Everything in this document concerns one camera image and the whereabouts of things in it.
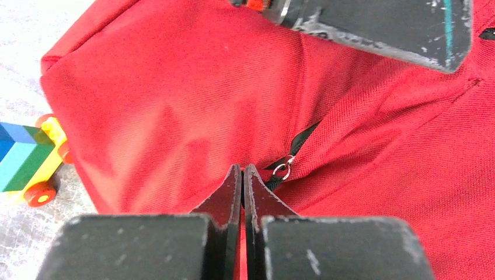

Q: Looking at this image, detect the colourful block tower toy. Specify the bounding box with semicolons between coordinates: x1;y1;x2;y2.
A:
1;114;73;207

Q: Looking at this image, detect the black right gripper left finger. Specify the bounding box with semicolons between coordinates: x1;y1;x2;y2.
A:
37;165;242;279

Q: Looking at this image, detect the red student backpack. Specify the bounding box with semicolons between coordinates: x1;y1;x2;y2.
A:
40;1;494;279

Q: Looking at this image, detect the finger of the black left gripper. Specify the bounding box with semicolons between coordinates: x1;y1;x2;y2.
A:
232;0;473;74

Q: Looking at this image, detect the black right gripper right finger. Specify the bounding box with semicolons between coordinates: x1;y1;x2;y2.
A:
243;165;434;279

